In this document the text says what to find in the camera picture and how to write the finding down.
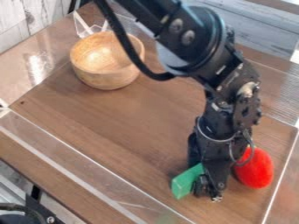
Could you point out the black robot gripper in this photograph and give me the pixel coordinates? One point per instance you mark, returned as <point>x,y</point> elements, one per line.
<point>218,141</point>

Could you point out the green rectangular block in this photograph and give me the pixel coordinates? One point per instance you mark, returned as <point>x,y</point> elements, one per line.
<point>183,182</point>

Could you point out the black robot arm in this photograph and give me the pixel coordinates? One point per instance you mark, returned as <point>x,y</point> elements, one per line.
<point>197,49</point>

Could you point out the brown wooden bowl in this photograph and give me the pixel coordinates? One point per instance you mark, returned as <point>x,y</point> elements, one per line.
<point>101,62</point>

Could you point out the red plush strawberry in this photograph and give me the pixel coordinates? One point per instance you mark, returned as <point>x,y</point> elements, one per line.
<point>257,172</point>

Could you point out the black clamp with cable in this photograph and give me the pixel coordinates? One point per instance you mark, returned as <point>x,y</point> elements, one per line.
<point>22,208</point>

